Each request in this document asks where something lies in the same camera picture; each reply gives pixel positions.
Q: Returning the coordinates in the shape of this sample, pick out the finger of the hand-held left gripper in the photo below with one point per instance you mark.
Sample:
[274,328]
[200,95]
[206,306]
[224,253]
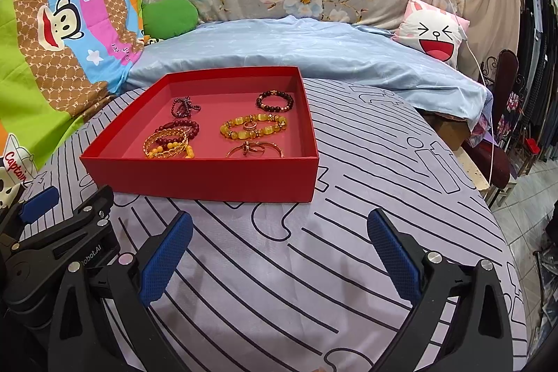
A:
[93,206]
[39,204]

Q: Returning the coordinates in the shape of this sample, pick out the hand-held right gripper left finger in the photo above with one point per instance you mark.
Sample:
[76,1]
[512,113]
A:
[168,263]

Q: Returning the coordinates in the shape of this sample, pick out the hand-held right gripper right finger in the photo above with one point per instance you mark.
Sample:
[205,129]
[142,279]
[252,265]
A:
[394,258]

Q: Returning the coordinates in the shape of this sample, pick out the red cardboard box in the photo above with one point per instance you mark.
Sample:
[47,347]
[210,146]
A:
[196,180]

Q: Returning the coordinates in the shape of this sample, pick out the gold coil bangle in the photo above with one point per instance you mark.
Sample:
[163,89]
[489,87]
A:
[150,139]

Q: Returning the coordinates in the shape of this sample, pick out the thin gold bangle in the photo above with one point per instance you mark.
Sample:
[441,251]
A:
[231,151]

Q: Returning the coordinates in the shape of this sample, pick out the grey striped bed sheet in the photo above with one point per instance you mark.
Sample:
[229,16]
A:
[348,180]

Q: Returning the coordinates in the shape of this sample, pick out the beige bed base board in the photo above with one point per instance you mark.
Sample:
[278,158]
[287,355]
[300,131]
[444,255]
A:
[466,163]

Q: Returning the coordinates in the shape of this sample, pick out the dark wood metal chair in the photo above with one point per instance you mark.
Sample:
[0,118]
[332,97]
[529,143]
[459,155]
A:
[497,163]

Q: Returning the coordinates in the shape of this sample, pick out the colourful cartoon printed blanket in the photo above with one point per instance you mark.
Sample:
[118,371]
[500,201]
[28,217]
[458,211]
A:
[65,49]

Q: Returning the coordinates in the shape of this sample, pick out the small red object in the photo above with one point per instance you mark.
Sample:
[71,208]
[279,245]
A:
[532,146]

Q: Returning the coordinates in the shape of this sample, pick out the green plush cushion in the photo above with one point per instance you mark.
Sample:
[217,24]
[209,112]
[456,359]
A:
[170,19]

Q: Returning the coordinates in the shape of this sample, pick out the light blue satin pillow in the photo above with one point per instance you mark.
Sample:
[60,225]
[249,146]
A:
[331,49]

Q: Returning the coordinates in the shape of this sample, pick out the pink rabbit face cushion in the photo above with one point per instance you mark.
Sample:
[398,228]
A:
[431,36]

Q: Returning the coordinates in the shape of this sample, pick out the rack of hanging clothes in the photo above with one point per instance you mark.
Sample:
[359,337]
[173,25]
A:
[540,49]

